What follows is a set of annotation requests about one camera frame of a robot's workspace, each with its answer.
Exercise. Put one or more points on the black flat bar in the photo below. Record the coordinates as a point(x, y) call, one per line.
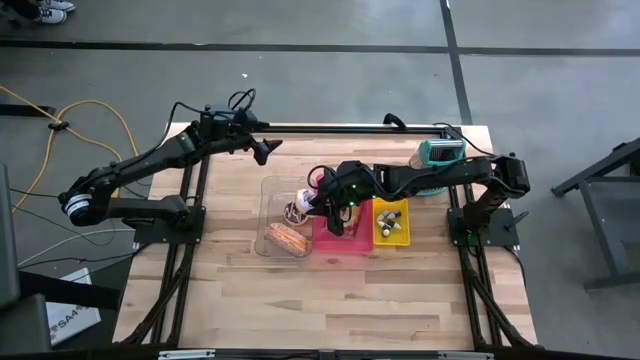
point(75, 295)

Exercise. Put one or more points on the black curved frame hook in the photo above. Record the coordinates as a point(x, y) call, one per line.
point(395, 120)

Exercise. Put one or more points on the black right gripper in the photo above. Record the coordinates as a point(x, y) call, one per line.
point(350, 182)

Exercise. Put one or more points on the silver edge bracket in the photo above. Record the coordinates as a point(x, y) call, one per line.
point(465, 356)
point(185, 354)

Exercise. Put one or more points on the yellow plastic basket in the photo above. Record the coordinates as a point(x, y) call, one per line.
point(400, 240)

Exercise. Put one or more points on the sugared bread pastry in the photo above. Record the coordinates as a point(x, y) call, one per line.
point(286, 240)

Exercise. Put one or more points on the red snack packet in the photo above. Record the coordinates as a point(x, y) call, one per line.
point(352, 220)

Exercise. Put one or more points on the black aluminium table frame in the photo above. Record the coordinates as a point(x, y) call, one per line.
point(350, 129)

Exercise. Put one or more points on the chocolate frosted donut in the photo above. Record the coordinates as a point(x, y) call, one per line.
point(294, 216)

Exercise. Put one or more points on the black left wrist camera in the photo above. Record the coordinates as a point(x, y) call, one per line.
point(217, 114)

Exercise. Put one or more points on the white cardboard box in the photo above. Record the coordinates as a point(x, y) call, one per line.
point(70, 320)

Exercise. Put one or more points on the clear plastic bin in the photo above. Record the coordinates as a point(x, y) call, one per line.
point(272, 190)

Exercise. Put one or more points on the black metal stand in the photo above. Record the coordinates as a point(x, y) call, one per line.
point(600, 200)

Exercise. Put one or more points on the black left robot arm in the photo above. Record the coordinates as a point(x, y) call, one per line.
point(140, 162)

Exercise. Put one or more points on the black dropper bottle white cap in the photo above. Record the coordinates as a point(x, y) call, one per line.
point(383, 217)

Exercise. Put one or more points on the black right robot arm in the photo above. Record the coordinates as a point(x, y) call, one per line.
point(450, 175)

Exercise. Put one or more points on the person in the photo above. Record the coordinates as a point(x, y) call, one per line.
point(20, 6)

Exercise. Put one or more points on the pink plastic bin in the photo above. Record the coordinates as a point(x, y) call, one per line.
point(360, 242)

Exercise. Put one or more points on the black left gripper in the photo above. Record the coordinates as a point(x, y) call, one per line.
point(230, 136)

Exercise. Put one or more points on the black floor strip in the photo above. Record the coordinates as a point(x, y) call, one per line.
point(25, 110)

